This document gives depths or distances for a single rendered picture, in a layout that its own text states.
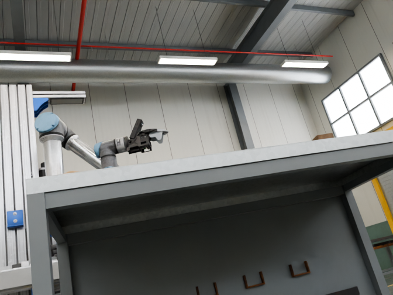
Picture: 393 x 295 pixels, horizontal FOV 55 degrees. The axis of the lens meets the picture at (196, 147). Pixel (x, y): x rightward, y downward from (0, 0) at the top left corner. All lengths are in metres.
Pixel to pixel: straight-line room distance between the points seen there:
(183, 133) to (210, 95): 1.73
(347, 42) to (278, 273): 11.26
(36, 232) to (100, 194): 0.17
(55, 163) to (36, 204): 0.94
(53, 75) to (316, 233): 8.06
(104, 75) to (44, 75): 1.32
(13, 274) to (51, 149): 0.58
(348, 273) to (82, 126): 9.14
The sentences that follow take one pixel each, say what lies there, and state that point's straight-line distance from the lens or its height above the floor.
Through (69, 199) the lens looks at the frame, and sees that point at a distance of 0.98.
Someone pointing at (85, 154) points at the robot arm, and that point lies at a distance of 2.02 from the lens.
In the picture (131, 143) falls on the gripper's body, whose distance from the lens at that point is 1.84.
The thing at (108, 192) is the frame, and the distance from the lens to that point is 0.98.
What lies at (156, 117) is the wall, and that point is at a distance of 10.91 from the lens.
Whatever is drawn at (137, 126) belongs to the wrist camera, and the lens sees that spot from 1.87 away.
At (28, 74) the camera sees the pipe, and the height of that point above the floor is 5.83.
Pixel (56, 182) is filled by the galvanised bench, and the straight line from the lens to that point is 0.99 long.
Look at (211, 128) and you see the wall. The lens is 11.35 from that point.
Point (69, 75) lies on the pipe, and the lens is 9.27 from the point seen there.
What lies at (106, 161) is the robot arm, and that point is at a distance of 1.82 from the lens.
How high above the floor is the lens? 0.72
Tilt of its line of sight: 20 degrees up
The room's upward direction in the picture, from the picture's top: 13 degrees counter-clockwise
